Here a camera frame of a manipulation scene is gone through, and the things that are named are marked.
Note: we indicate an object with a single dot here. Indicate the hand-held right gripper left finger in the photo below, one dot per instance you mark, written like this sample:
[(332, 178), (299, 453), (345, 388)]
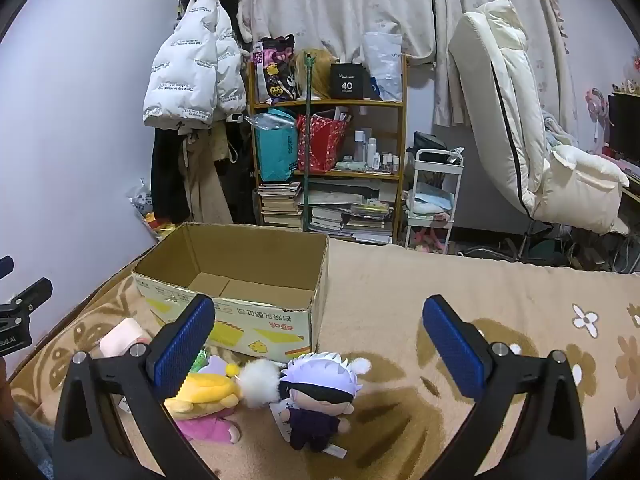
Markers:
[(180, 350)]

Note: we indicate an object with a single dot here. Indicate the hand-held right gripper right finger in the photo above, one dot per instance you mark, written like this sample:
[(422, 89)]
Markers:
[(452, 345)]

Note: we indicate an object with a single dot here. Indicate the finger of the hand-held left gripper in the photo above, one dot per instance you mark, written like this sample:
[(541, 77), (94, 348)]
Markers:
[(5, 265), (27, 296)]

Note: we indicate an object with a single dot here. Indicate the white fluffy plush toy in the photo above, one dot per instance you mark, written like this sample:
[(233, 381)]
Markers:
[(257, 384)]

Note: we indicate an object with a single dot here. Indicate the printed cardboard box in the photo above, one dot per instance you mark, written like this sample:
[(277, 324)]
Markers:
[(250, 270)]

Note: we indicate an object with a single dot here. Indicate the purple item in clear bag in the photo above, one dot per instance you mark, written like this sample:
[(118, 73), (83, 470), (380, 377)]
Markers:
[(217, 364)]

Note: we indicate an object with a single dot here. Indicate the yellow and pink plush doll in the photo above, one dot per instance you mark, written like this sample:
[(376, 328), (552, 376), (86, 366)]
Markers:
[(205, 395)]

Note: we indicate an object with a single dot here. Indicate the pink toy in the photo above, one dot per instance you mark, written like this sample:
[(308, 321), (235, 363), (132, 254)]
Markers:
[(429, 239)]

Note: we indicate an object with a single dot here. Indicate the blue grey cloth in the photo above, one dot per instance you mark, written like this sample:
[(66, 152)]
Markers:
[(32, 442), (602, 457)]

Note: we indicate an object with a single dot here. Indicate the white-haired plush doll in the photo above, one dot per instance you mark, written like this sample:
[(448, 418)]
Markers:
[(312, 395)]

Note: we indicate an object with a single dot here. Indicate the light blue cloth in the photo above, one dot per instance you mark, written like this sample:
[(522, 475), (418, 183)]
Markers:
[(430, 200)]

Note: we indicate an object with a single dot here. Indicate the plastic bag of toys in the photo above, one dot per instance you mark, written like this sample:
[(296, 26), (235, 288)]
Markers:
[(145, 205)]

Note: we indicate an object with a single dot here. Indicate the beige hanging garment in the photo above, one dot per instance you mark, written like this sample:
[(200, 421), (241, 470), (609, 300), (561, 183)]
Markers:
[(205, 185)]

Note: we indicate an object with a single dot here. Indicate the white trolley cart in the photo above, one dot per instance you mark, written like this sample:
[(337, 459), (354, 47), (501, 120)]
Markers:
[(432, 175)]

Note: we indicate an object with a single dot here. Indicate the dark hanging coat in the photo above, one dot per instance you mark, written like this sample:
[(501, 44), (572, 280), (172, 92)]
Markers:
[(167, 175)]

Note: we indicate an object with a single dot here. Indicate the stack of brown books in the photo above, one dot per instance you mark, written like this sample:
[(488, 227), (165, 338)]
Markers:
[(280, 205)]

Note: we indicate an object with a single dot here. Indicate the black bag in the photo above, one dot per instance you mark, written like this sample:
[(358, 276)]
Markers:
[(427, 144)]

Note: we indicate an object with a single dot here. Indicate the teal shopping bag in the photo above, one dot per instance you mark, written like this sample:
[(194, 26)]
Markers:
[(274, 147)]

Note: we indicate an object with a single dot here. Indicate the cream recliner chair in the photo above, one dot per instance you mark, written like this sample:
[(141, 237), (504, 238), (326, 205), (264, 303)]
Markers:
[(505, 110)]

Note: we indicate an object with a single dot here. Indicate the red gift bag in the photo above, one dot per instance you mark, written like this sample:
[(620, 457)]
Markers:
[(320, 142)]

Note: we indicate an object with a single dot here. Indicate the green pole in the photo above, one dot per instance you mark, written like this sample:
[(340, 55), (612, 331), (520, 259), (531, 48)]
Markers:
[(308, 135)]

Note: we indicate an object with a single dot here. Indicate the wooden shelf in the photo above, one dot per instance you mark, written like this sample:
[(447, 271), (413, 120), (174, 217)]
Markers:
[(350, 103)]

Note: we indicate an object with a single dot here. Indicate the white puffer jacket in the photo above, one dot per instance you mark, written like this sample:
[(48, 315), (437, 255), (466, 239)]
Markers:
[(190, 70)]

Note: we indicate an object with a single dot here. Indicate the black monitor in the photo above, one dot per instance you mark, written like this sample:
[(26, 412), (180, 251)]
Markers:
[(625, 125)]

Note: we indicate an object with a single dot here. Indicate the pink desk fan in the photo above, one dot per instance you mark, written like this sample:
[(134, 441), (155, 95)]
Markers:
[(597, 105)]

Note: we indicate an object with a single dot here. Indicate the black box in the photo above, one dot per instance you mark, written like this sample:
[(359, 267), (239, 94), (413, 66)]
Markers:
[(350, 82)]

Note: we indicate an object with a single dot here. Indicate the white plastic bag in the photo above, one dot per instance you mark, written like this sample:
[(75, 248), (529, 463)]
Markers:
[(382, 65)]

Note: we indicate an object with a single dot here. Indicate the colourful printed bag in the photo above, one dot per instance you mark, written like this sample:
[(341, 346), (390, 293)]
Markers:
[(275, 70)]

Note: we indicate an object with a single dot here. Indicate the blond wig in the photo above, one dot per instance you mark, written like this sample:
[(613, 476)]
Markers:
[(320, 77)]

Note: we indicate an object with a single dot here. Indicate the floral curtain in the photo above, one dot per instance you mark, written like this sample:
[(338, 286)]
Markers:
[(350, 0)]

